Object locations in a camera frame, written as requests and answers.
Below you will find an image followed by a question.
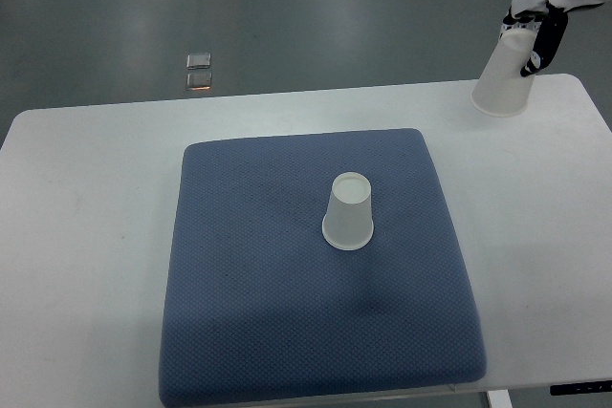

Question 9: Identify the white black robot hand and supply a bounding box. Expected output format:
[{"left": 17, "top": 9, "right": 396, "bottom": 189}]
[{"left": 499, "top": 0, "right": 586, "bottom": 77}]

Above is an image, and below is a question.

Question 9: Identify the black table control panel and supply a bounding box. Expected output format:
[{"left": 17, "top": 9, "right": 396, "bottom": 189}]
[{"left": 549, "top": 380, "right": 612, "bottom": 397}]

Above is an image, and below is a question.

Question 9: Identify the white paper cup carried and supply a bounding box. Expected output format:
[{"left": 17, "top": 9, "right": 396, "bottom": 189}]
[{"left": 470, "top": 29, "right": 536, "bottom": 117}]

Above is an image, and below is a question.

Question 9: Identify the lower metal floor plate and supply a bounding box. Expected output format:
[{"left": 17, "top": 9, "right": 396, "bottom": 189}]
[{"left": 186, "top": 71, "right": 212, "bottom": 91}]

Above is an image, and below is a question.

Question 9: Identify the blue quilted cushion mat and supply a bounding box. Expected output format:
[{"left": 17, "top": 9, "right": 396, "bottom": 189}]
[{"left": 159, "top": 128, "right": 487, "bottom": 407}]

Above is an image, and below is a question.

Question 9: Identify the upper metal floor plate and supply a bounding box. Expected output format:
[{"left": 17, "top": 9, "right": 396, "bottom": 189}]
[{"left": 186, "top": 52, "right": 211, "bottom": 70}]

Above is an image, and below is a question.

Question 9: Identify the metal floor plate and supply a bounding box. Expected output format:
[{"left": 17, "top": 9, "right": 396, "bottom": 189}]
[
  {"left": 186, "top": 71, "right": 212, "bottom": 91},
  {"left": 186, "top": 52, "right": 211, "bottom": 70}
]

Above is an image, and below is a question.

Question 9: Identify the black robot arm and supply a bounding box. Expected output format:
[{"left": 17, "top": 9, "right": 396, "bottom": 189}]
[{"left": 500, "top": 0, "right": 610, "bottom": 77}]

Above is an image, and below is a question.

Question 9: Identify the white paper cup on mat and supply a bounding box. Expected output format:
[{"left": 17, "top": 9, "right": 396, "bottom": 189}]
[{"left": 321, "top": 172, "right": 374, "bottom": 251}]

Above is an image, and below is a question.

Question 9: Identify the white table leg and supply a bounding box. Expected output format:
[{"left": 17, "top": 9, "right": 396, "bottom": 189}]
[{"left": 486, "top": 390, "right": 513, "bottom": 408}]

